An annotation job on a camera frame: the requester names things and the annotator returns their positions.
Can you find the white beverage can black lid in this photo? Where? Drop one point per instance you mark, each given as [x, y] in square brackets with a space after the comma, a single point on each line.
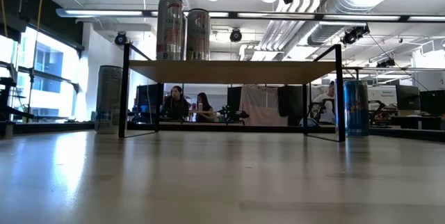
[169, 29]
[198, 36]
[107, 98]

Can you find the blue Red Bull can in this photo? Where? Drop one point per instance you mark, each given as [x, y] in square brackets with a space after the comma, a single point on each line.
[356, 112]

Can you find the black background robot arm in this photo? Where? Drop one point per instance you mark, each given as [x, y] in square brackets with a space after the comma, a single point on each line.
[233, 114]

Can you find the wooden shelf black metal legs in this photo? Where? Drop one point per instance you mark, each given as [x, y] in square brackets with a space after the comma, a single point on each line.
[229, 72]

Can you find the round black ceiling speaker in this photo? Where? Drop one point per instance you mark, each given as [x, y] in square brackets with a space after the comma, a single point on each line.
[235, 35]
[120, 38]

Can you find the black ceiling spotlight cluster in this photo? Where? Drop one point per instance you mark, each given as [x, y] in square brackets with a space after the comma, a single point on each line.
[351, 36]

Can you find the black hanging cloth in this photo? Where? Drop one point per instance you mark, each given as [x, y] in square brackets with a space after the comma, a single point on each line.
[290, 100]
[234, 98]

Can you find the pale pink hanging cloth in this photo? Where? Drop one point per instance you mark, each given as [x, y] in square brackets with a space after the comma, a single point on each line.
[260, 105]

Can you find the person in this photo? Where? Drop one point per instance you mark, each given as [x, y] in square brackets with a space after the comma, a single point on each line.
[327, 105]
[205, 107]
[175, 105]

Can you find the white sign board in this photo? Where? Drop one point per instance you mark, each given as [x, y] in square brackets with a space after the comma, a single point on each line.
[382, 95]

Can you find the black computer monitor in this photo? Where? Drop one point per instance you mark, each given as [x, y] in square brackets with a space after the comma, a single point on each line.
[432, 103]
[146, 97]
[407, 97]

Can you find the long linear ceiling light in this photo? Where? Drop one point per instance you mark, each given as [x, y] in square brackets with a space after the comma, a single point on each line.
[104, 13]

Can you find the large bright window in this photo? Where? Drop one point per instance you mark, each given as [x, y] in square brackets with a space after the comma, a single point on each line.
[52, 78]

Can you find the black equipment rack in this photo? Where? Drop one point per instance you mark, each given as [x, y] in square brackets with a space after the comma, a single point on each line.
[5, 112]

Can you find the black aluminium table frame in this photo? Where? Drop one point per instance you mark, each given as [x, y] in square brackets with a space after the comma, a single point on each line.
[69, 127]

